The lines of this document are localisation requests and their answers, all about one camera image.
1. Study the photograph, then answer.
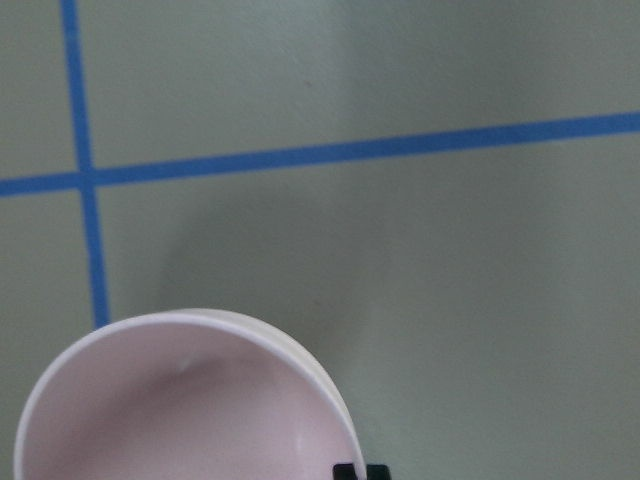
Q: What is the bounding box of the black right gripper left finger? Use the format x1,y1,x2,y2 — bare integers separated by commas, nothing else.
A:
333,464,356,480

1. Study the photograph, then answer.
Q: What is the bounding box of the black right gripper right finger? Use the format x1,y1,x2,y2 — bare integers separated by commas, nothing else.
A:
367,464,390,480

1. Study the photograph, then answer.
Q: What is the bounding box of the pink bowl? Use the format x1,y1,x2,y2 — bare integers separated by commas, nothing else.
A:
13,309,367,479

